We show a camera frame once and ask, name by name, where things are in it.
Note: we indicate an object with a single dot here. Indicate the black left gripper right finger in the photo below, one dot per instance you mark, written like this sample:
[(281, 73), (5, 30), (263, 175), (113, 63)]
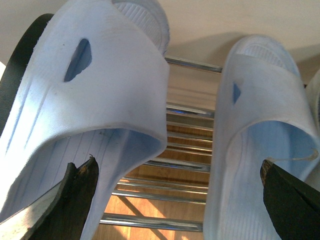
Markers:
[(292, 205)]

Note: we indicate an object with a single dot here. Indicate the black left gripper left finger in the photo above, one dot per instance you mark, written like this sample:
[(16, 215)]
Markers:
[(60, 213)]

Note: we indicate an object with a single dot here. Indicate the light blue slide sandal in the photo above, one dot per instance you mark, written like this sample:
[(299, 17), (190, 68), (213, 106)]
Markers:
[(95, 85), (262, 112)]

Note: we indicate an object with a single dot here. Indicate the grey knit sneaker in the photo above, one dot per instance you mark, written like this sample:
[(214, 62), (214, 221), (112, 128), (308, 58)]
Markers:
[(313, 95)]

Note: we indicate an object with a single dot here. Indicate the black metal shoe rack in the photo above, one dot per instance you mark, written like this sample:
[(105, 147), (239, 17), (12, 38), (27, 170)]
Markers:
[(8, 89)]

